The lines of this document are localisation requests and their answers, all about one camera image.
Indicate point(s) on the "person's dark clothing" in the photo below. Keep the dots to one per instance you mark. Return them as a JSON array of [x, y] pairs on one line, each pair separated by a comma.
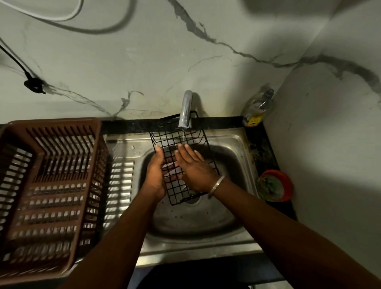
[[193, 277]]

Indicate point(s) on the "brown plastic dish basket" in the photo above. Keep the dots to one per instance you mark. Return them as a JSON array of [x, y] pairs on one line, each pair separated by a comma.
[[53, 122]]

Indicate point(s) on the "person's right hand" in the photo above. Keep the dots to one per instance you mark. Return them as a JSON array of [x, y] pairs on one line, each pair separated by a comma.
[[198, 172]]

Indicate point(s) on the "person's left forearm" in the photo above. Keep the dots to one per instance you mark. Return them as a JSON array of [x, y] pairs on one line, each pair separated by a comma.
[[113, 247]]

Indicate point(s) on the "orange round container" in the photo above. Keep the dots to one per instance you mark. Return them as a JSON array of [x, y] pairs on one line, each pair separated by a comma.
[[287, 184]]

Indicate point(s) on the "person's left hand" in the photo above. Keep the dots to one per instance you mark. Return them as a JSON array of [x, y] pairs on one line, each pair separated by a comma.
[[154, 178]]

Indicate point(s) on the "stainless steel sink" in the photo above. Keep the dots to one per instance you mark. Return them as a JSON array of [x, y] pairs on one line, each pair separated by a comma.
[[196, 226]]

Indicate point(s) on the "green scrub pad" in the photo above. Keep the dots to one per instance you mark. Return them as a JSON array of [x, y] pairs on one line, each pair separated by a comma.
[[269, 186]]

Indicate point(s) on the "black wire rack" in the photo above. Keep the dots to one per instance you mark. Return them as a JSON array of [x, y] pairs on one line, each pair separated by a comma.
[[152, 140]]

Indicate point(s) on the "chrome faucet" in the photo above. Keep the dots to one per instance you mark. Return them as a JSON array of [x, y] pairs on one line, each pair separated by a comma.
[[186, 108]]

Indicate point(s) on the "person's right forearm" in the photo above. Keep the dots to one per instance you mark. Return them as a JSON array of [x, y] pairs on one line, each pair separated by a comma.
[[282, 238]]

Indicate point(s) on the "clear dish soap bottle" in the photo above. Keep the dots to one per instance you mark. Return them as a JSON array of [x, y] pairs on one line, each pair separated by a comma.
[[256, 110]]

